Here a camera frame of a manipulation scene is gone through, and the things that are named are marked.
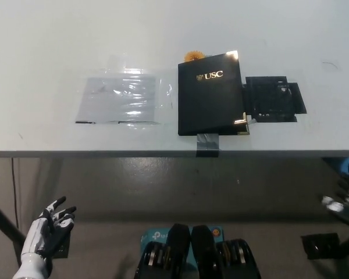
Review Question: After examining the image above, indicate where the black table leg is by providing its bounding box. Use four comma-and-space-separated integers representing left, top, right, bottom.
0, 196, 27, 266

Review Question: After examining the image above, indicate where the transparent plastic sheet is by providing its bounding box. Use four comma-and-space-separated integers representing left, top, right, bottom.
74, 54, 176, 126

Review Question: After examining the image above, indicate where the thin black cable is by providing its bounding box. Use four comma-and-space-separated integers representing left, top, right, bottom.
10, 158, 20, 231

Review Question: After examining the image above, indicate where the orange spiky ring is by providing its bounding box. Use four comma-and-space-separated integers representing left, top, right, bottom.
183, 51, 205, 63

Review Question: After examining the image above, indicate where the teal tp-link box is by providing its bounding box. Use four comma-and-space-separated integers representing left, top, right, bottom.
139, 226, 224, 279

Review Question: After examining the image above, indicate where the grey duct tape strip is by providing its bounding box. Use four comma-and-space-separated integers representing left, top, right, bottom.
195, 134, 221, 158

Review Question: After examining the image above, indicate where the black USC diary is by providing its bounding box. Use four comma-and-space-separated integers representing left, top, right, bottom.
177, 49, 251, 137

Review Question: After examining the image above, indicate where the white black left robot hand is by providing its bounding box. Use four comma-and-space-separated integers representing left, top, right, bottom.
20, 196, 77, 260

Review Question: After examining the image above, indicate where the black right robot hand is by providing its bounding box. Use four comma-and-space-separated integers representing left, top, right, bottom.
320, 171, 349, 216

